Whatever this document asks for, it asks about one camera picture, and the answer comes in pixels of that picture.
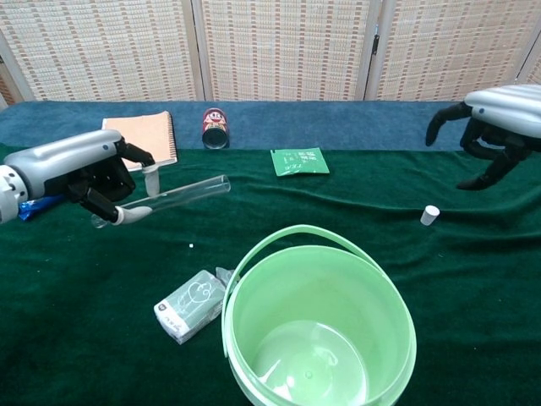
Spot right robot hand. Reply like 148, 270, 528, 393
424, 84, 541, 191

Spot woven folding screen panel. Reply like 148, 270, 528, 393
0, 0, 204, 103
365, 0, 541, 102
192, 0, 384, 102

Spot blue velvet cloth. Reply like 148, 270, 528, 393
0, 100, 541, 152

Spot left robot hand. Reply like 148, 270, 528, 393
3, 129, 161, 228

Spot light green plastic bucket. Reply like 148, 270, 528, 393
221, 244, 418, 406

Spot tan spiral notebook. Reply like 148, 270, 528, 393
101, 110, 178, 173

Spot red drink can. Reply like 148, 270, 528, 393
201, 107, 232, 151

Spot white tube cap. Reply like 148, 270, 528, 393
419, 205, 440, 227

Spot clear glass test tube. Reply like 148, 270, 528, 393
90, 175, 232, 230

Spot blue cookie pack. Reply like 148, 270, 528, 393
17, 195, 64, 223

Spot green tea sachet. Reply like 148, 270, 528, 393
270, 146, 331, 178

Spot grey tissue pack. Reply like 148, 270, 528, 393
153, 266, 236, 346

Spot light green bucket handle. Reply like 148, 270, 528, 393
221, 224, 402, 360

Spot dark green velvet cloth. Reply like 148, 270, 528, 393
0, 142, 541, 406

